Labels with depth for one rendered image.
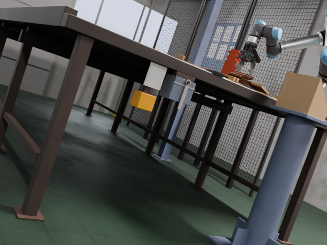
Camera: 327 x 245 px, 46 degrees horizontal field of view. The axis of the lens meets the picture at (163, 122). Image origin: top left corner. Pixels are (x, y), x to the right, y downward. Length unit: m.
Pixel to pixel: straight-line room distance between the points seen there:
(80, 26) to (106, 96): 5.72
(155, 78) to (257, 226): 1.02
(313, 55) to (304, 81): 3.67
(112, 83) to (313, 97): 5.58
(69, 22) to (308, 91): 1.29
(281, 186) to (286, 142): 0.25
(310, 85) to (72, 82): 1.26
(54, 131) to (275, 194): 1.25
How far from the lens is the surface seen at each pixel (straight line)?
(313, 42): 2.72
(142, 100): 1.88
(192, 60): 4.48
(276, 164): 2.28
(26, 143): 2.12
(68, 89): 1.76
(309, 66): 5.90
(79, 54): 1.76
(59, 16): 1.85
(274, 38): 2.57
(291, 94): 2.30
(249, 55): 2.58
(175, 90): 1.97
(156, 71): 1.92
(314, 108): 2.24
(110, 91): 7.44
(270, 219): 2.32
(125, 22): 7.41
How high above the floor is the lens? 0.73
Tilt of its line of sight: 4 degrees down
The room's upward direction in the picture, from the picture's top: 19 degrees clockwise
